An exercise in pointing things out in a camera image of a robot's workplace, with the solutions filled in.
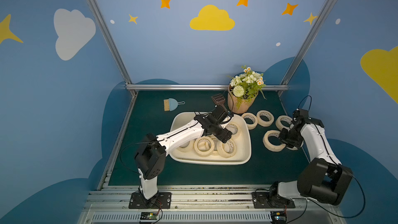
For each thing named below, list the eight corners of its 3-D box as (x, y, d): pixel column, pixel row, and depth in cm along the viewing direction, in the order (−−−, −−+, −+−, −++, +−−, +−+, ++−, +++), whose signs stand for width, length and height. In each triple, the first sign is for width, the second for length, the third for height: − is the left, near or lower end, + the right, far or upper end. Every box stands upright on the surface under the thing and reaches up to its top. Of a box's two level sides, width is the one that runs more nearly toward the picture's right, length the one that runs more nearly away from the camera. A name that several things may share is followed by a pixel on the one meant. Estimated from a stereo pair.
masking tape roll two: (258, 126, 105) (259, 124, 102) (254, 112, 112) (255, 110, 110) (274, 126, 105) (276, 124, 102) (269, 112, 112) (271, 110, 110)
